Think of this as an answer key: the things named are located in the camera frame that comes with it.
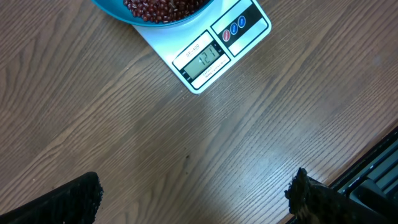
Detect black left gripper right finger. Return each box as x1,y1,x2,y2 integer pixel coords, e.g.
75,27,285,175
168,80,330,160
284,167,390,224

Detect white digital kitchen scale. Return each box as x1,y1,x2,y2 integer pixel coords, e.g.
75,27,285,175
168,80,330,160
135,0,272,94

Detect red adzuki beans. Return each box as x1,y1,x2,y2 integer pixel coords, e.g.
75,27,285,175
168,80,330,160
123,0,208,24

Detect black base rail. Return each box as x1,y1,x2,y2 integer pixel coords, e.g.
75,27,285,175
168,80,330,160
285,126,398,224

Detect blue metal bowl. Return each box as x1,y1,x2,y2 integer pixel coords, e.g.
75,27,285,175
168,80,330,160
93,0,213,27

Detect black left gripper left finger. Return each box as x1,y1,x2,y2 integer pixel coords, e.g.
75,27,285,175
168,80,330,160
1,172,103,224

